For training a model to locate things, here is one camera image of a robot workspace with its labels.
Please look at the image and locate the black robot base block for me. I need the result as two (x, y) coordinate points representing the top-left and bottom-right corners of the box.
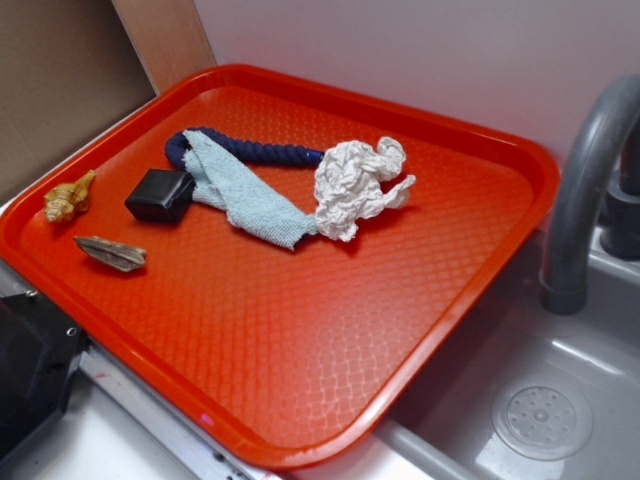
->
(1, 290), (87, 464)

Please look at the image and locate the tan spiral sea shell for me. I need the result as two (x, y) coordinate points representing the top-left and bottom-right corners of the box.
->
(43, 170), (96, 223)

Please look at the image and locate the crumpled white paper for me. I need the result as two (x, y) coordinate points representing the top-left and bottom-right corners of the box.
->
(314, 137), (416, 242)

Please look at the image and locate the red plastic tray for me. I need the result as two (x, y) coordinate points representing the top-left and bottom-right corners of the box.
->
(1, 65), (559, 471)

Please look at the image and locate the light blue cloth strip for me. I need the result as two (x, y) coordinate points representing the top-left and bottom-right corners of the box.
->
(183, 130), (318, 250)

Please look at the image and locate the black square block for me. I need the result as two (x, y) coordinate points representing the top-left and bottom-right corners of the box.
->
(124, 169), (195, 223)

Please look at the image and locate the grey driftwood piece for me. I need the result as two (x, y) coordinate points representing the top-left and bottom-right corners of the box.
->
(73, 236), (147, 273)

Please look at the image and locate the grey plastic sink basin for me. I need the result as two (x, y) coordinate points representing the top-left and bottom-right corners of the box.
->
(372, 227), (640, 480)

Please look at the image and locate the grey sink faucet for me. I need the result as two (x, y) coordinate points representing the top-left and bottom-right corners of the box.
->
(539, 74), (639, 315)

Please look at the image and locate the round sink drain cover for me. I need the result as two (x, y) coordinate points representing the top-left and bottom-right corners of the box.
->
(492, 381), (593, 461)

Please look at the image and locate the brown cardboard panel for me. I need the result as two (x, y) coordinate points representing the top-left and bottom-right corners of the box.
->
(1, 1), (215, 201)

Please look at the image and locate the navy blue twisted rope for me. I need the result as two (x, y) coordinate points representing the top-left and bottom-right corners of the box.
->
(164, 125), (326, 177)

